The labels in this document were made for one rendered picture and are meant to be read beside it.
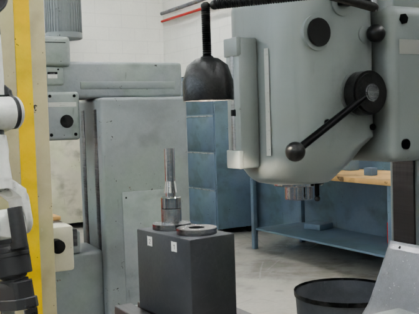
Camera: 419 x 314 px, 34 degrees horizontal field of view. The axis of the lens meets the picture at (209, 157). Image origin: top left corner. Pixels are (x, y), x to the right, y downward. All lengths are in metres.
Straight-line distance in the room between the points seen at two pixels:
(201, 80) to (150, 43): 10.13
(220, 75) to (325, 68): 0.22
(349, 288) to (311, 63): 2.48
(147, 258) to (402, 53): 0.76
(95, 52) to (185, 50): 1.37
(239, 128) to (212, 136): 7.33
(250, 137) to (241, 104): 0.06
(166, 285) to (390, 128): 0.64
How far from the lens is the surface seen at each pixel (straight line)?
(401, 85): 1.18
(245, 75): 1.10
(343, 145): 1.13
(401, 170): 1.52
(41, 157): 2.78
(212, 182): 8.49
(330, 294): 3.48
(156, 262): 1.57
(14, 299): 1.65
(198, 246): 1.46
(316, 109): 1.09
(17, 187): 1.67
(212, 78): 0.94
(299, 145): 1.02
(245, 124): 1.10
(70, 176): 9.58
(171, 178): 1.58
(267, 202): 8.72
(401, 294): 1.50
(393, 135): 1.17
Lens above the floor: 1.42
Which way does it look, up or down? 3 degrees down
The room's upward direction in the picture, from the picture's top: 2 degrees counter-clockwise
